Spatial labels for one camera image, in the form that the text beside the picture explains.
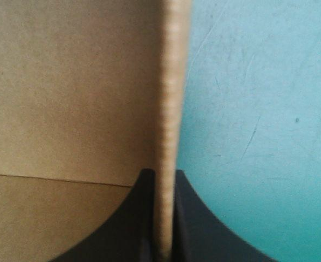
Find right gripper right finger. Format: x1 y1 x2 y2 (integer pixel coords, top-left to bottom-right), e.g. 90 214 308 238
171 169 278 262

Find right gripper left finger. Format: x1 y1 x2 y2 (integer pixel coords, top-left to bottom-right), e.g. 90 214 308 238
52 168 159 262

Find brown cardboard box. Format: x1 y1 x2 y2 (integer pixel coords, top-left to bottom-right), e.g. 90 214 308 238
0 0 193 262

